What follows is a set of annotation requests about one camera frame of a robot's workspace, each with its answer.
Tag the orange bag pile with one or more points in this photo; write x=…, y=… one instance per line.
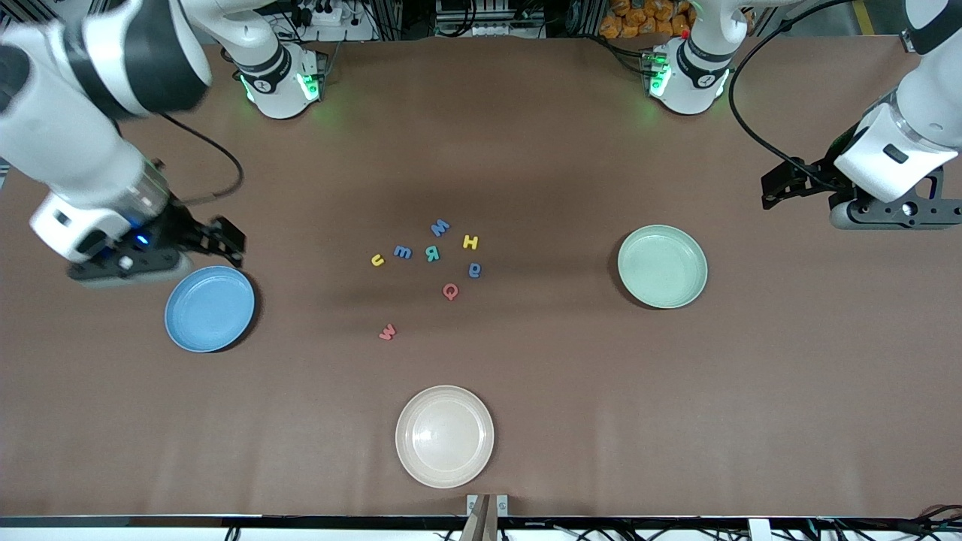
x=639, y=19

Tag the blue capital letter W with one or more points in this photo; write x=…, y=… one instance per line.
x=440, y=228

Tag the pink small letter w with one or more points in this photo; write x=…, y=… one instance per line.
x=387, y=332

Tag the blue small letter m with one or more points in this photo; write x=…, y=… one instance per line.
x=403, y=252

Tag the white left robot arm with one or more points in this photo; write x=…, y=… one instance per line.
x=924, y=90

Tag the yellow capital letter H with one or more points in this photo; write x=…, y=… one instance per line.
x=470, y=242

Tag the tan camera pole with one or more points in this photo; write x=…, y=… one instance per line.
x=481, y=522

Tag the blue plate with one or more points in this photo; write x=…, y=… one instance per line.
x=210, y=308

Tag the beige plate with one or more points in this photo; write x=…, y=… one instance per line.
x=445, y=437

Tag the grey metal mounting bracket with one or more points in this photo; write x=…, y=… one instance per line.
x=471, y=503

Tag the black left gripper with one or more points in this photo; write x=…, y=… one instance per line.
x=825, y=178

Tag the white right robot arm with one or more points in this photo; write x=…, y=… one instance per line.
x=68, y=143

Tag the white equipment rack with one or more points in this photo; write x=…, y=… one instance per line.
x=488, y=19

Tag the blue small letter q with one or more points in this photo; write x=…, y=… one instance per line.
x=474, y=272

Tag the white power strip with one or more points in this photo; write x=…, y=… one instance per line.
x=327, y=15

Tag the green capital letter R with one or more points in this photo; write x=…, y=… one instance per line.
x=430, y=254

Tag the green plate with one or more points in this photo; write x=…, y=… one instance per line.
x=661, y=267

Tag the pink capital letter Q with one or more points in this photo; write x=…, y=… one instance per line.
x=444, y=290

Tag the aluminium frame post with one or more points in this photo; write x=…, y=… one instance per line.
x=907, y=43

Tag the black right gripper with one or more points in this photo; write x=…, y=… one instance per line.
x=183, y=228

